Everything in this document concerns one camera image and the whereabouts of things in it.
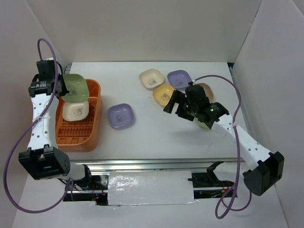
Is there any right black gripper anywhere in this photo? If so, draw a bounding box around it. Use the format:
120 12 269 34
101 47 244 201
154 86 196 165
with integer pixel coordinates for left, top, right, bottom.
163 89 198 121

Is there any yellow plate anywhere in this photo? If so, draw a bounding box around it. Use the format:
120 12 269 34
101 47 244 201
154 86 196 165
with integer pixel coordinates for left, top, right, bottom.
152 84 175 106

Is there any cream plate back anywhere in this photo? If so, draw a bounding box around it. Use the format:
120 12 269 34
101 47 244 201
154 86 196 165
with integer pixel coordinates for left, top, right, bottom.
139 69 164 90

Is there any cream plate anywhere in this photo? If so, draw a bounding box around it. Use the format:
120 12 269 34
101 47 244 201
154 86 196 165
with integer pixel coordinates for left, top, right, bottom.
139 69 164 90
62 101 89 122

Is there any light green plate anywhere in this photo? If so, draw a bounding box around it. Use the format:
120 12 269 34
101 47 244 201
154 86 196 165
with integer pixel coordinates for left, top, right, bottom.
195 119 209 129

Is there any purple plate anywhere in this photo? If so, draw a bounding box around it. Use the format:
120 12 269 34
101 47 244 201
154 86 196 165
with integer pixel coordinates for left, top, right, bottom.
107 103 135 129
167 70 192 90

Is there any orange plastic bin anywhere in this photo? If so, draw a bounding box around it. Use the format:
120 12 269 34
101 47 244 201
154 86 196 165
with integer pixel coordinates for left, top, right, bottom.
56 79 103 152

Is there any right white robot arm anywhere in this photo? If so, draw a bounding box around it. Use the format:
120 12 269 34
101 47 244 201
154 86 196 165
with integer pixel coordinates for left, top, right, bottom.
163 84 285 196

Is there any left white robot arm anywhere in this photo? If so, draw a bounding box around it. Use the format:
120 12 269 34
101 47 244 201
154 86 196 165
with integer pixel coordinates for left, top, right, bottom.
19 60 94 190

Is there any purple plate back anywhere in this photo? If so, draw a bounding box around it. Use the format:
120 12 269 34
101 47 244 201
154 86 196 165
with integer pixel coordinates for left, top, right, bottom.
167 70 192 90

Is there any brown-pink plate right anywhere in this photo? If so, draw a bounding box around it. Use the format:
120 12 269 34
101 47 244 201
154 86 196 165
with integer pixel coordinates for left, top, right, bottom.
199 83 214 102

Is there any white foil-taped cover panel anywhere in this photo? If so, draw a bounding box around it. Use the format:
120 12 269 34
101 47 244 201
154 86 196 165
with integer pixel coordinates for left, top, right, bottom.
107 171 194 206

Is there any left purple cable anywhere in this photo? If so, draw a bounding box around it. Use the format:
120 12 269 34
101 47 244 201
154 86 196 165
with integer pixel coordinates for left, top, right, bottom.
3 38 74 213

